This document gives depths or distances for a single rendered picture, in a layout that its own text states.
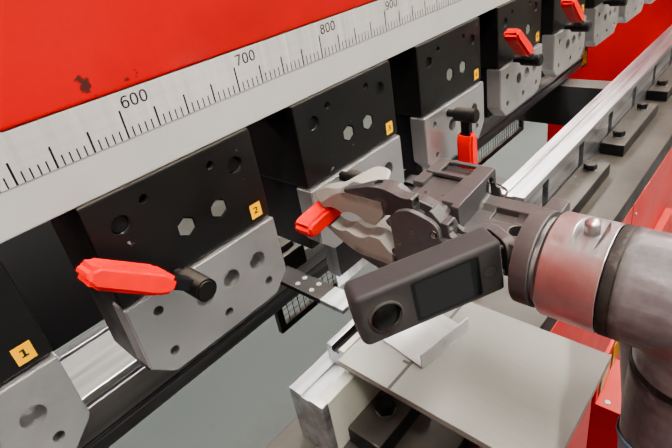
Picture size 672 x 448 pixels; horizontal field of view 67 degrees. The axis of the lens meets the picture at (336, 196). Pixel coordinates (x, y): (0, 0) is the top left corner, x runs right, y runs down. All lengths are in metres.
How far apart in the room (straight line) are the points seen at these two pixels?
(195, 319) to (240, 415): 1.57
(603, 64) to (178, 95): 2.48
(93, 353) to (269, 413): 1.20
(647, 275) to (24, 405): 0.40
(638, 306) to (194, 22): 0.35
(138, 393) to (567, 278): 0.64
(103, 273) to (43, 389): 0.10
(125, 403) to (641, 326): 0.67
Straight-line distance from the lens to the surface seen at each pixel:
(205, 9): 0.41
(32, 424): 0.43
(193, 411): 2.09
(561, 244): 0.36
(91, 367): 0.84
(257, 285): 0.48
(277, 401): 2.00
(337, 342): 0.70
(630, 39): 2.70
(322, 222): 0.46
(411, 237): 0.41
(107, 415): 0.82
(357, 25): 0.53
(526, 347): 0.68
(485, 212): 0.42
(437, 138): 0.67
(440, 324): 0.70
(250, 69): 0.44
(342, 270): 0.63
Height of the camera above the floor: 1.48
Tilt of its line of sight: 28 degrees down
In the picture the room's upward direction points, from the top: 10 degrees counter-clockwise
